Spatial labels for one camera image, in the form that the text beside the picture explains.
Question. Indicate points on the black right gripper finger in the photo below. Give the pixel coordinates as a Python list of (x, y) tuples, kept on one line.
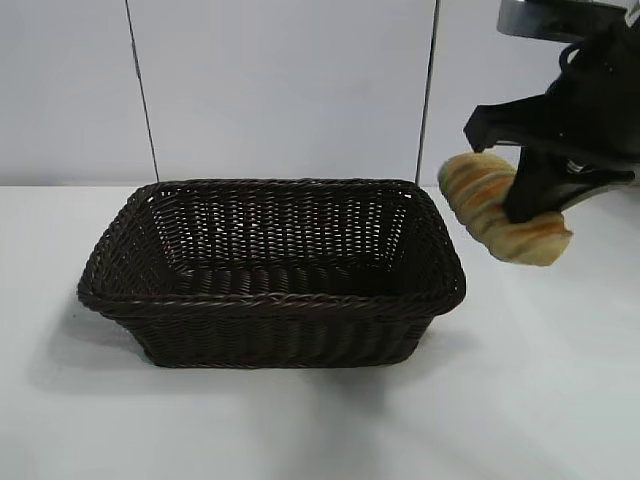
[(505, 122), (535, 190)]

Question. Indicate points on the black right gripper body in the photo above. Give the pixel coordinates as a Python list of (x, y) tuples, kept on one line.
[(600, 115)]

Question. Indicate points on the long striped bread loaf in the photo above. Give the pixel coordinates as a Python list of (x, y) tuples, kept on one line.
[(480, 200)]

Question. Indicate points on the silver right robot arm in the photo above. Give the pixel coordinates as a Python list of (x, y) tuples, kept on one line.
[(540, 20)]

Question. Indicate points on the dark brown wicker basket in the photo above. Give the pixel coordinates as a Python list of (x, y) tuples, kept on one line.
[(260, 325)]

